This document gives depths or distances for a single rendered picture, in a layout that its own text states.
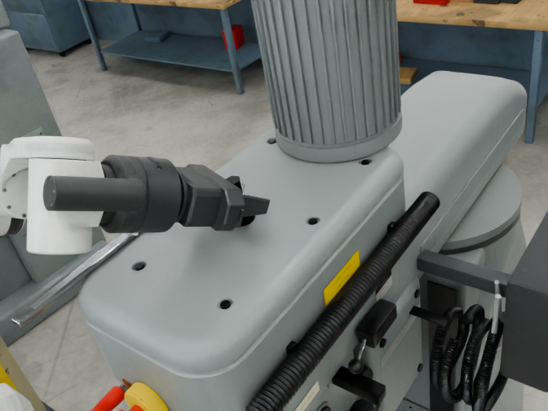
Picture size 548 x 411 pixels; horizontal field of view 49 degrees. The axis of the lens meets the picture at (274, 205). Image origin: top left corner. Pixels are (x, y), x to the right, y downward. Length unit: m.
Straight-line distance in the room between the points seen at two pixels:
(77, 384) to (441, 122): 2.60
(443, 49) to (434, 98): 4.13
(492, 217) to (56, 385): 2.64
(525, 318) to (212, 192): 0.50
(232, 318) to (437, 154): 0.60
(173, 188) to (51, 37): 7.52
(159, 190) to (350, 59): 0.31
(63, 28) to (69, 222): 7.58
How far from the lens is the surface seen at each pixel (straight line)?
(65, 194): 0.60
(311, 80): 0.82
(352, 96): 0.83
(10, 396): 1.08
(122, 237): 0.82
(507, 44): 5.25
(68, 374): 3.47
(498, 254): 1.33
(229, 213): 0.70
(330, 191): 0.82
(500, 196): 1.37
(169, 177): 0.68
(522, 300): 0.93
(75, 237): 0.64
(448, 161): 1.14
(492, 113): 1.32
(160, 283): 0.73
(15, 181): 0.73
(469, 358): 1.09
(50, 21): 8.09
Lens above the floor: 2.35
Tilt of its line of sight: 35 degrees down
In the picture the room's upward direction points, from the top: 11 degrees counter-clockwise
